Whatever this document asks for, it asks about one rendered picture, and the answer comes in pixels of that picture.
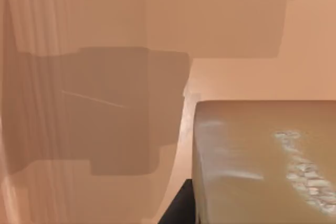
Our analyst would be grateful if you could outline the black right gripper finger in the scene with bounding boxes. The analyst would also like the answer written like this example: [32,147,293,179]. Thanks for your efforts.
[157,178,195,224]

